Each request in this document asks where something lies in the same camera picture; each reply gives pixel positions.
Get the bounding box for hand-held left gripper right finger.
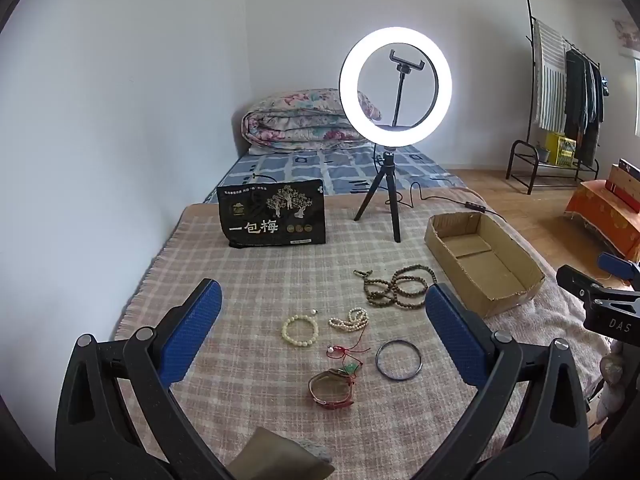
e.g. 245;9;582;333
410;282;591;480

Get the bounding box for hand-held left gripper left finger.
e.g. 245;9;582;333
55;278;236;480

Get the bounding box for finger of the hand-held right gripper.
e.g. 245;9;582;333
597;252;640;279
556;265;640;311

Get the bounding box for dark metal bangle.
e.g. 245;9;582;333
375;339;423;382

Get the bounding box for wooden bead necklace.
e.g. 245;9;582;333
354;265;438;308

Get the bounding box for cardboard box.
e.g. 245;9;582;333
425;211;546;318

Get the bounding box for cream bead bracelet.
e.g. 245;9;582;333
281;313;319;347

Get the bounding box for pearl bracelet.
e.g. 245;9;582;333
328;307;370;332

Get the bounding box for red string bracelet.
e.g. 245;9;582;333
326;341;372;377

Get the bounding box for red strap wristwatch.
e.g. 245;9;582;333
307;367;357;408

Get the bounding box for orange cloth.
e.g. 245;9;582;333
565;180;640;263

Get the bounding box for plaid blanket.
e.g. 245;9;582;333
114;200;611;480

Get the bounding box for brown carton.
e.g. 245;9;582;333
605;158;640;213

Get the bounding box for yellow crate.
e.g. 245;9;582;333
544;131;577;166

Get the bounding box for black snack bag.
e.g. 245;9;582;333
216;178;328;249

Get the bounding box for olive cloth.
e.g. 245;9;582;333
235;427;336;480

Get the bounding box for black clothes rack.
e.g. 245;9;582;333
506;0;601;196

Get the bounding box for dark hanging clothes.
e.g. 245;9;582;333
565;49;607;166

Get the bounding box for black mini tripod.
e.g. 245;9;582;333
354;146;403;243

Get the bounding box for blue patterned bed sheet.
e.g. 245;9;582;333
202;142;466;204

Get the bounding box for striped cloth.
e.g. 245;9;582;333
531;19;568;131

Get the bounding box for folded floral quilt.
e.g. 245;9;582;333
241;88;383;156

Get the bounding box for black phone holder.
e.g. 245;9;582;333
388;49;426;128

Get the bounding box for black power cable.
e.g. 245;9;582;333
371;142;507;218

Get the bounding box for floral wall hanging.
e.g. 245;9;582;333
612;19;640;52

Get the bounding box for white ring light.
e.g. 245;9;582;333
339;27;453;143

